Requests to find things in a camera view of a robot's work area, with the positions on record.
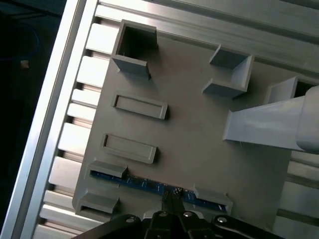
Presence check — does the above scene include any grey parts rack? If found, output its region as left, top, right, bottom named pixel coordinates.
left=71, top=19, right=319, bottom=235

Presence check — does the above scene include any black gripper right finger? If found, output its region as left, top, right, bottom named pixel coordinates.
left=174, top=188, right=274, bottom=239

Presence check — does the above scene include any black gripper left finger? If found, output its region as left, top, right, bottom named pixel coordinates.
left=82, top=192, right=175, bottom=239

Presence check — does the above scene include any RAM memory stick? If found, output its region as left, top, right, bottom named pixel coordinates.
left=90, top=170, right=229, bottom=214

